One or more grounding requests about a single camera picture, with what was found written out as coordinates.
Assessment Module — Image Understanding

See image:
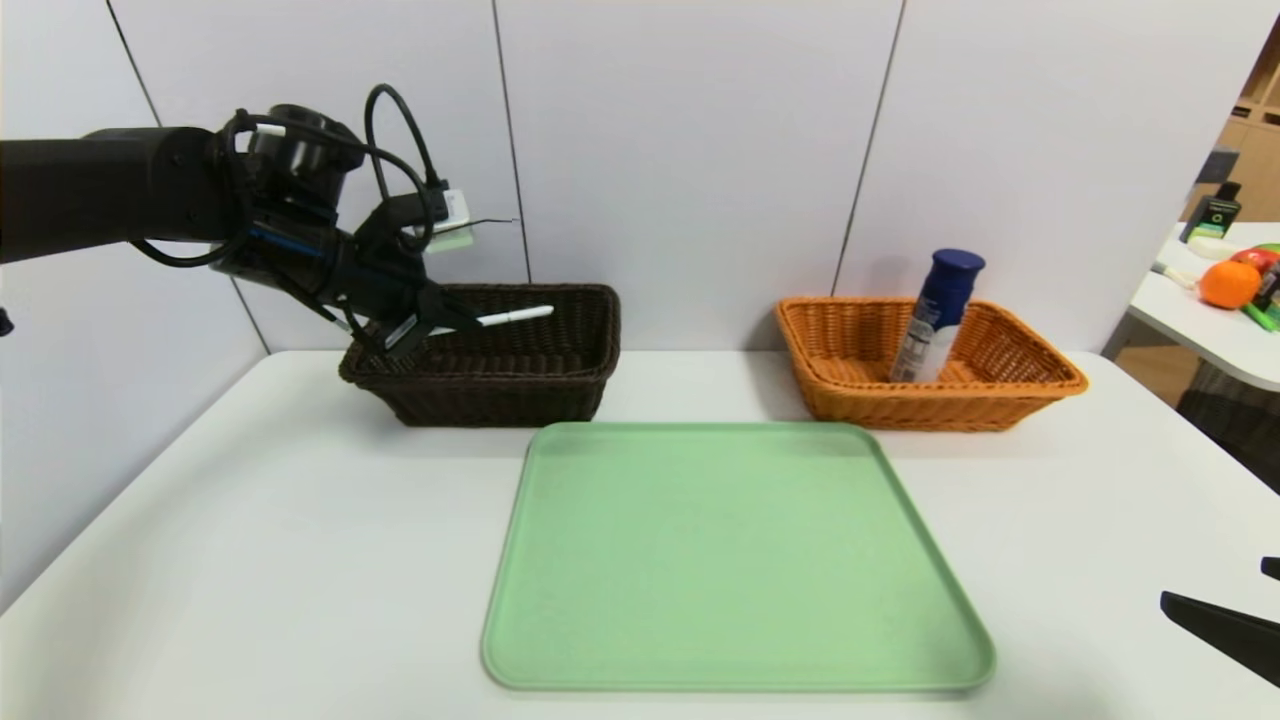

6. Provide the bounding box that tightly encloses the black box green logo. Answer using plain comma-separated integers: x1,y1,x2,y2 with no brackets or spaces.
1180,182,1244,243

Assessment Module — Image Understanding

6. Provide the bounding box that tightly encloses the white side table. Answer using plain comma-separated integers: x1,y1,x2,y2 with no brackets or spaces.
1130,222,1280,393

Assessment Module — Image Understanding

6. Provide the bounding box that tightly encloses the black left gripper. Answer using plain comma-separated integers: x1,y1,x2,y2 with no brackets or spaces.
328,230,484,361

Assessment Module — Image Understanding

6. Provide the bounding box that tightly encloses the orange fruit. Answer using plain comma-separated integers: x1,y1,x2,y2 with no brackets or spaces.
1198,260,1263,309

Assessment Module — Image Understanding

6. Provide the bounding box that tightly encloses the blue-capped spray can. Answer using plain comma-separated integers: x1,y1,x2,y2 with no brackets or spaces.
888,248,986,384

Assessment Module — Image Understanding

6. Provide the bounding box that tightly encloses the dark chair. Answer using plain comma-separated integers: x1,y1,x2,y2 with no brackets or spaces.
1178,360,1280,493

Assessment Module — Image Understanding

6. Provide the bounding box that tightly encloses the black camera cable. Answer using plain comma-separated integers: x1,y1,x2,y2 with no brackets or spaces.
363,84,448,196

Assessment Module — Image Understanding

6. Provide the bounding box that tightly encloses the dark brown wicker basket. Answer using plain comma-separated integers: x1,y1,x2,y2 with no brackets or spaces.
339,284,622,429

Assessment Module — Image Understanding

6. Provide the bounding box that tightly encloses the light green plastic tray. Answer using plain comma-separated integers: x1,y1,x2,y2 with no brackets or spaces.
481,421,997,693

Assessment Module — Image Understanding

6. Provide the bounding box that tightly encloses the wooden cabinet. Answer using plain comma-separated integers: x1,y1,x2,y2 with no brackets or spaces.
1185,20,1280,223

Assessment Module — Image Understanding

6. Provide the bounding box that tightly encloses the white stylus pen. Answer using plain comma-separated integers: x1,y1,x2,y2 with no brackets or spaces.
428,305,555,337

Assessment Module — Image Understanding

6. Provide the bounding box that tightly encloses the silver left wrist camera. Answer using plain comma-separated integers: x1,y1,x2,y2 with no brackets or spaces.
405,188,474,254

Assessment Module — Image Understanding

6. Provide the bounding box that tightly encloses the orange wicker basket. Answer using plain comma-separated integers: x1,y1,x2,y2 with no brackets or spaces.
775,296,1090,433

